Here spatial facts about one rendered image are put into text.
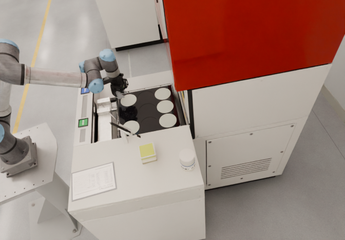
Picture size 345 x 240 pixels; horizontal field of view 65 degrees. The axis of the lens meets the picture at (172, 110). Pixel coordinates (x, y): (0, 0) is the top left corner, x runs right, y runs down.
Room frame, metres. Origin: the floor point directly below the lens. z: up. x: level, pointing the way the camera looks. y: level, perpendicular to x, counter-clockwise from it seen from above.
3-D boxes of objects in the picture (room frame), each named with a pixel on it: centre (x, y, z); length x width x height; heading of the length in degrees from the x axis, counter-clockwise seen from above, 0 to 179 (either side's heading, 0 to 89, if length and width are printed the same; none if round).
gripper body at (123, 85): (1.18, 0.29, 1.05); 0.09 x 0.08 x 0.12; 66
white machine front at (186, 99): (1.27, -0.07, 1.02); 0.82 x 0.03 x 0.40; 3
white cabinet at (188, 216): (0.98, 0.25, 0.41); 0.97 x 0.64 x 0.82; 3
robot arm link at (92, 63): (1.14, 0.39, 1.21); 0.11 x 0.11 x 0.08; 14
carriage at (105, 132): (1.03, 0.41, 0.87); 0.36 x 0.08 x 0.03; 3
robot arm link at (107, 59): (1.18, 0.30, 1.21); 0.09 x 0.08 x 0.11; 104
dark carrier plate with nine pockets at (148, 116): (1.06, 0.15, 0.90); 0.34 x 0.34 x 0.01; 3
